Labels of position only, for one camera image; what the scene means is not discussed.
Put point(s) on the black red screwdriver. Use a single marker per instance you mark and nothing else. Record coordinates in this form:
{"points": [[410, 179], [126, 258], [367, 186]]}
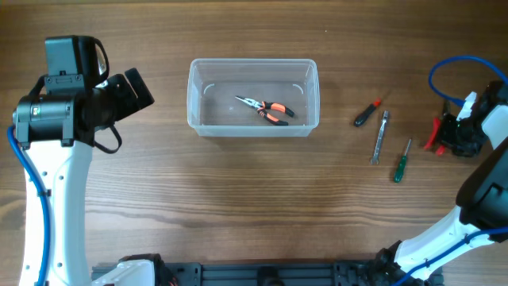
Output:
{"points": [[362, 117]]}

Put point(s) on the red handled snips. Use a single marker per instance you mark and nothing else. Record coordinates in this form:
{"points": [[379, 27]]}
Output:
{"points": [[432, 143]]}

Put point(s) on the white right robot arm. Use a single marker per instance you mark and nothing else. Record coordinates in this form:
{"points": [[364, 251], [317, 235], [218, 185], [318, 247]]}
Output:
{"points": [[479, 217]]}

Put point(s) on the silver combination wrench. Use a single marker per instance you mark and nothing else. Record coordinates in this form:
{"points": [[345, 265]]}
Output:
{"points": [[379, 140]]}

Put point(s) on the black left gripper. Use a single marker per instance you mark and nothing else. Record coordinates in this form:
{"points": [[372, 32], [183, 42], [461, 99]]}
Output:
{"points": [[129, 92]]}

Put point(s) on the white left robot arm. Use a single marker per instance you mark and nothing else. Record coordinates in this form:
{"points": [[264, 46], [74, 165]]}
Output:
{"points": [[52, 136]]}

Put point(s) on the green handled screwdriver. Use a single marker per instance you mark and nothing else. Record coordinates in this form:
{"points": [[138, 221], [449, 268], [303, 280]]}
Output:
{"points": [[399, 172]]}

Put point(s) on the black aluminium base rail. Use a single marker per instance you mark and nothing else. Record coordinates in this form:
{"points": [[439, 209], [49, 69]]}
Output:
{"points": [[340, 273]]}

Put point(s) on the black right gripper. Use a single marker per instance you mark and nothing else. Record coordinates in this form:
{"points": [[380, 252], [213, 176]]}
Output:
{"points": [[448, 133]]}

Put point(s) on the clear plastic container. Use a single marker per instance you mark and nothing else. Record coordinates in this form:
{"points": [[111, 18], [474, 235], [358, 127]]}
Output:
{"points": [[234, 97]]}

